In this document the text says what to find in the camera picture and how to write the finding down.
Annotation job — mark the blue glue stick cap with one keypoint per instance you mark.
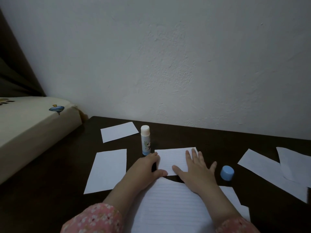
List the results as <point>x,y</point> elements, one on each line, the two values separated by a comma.
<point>227,173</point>

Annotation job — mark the white panda print glue stick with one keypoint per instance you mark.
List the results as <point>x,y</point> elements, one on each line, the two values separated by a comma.
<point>145,140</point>

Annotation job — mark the dark brown curtain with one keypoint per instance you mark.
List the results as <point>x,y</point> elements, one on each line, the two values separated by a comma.
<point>14,75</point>

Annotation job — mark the person's left forearm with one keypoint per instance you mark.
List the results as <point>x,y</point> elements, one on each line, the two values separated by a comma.
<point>111,203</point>

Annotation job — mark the person's right hand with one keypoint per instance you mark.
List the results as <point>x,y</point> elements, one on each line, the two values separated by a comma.
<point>198,174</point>

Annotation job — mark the single lined paper sheet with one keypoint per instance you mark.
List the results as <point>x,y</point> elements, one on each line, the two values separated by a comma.
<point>170,208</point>
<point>230,194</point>
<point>170,157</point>

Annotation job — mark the person's right forearm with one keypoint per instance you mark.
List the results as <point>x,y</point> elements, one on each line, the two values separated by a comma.
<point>223,211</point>

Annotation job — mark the white paper sheets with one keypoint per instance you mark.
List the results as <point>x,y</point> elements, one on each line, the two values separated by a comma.
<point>119,132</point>

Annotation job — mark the beige mattress with whale print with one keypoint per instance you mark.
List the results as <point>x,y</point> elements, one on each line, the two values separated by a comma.
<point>29,133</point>

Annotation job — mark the person's left hand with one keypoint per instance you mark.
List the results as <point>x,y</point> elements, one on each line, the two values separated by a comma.
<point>143,172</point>

